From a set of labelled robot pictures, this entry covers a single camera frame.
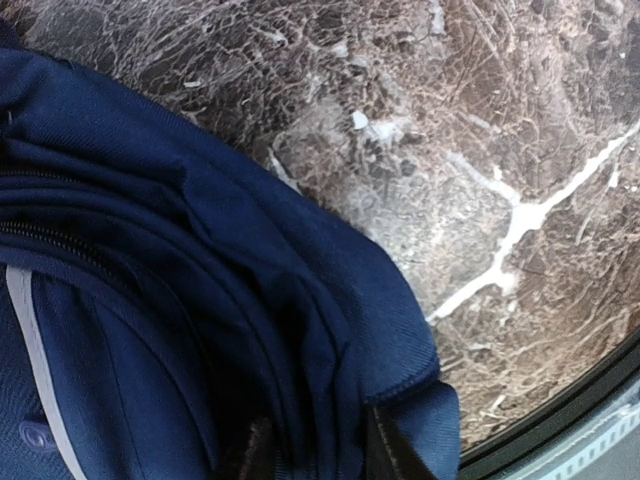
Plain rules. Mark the navy blue student backpack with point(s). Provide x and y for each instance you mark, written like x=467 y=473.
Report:
x=170 y=310

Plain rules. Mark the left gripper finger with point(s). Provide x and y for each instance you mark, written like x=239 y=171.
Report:
x=389 y=456

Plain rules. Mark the grey slotted cable duct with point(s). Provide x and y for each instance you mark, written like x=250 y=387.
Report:
x=571 y=458

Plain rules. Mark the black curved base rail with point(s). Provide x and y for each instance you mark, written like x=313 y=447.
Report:
x=565 y=410

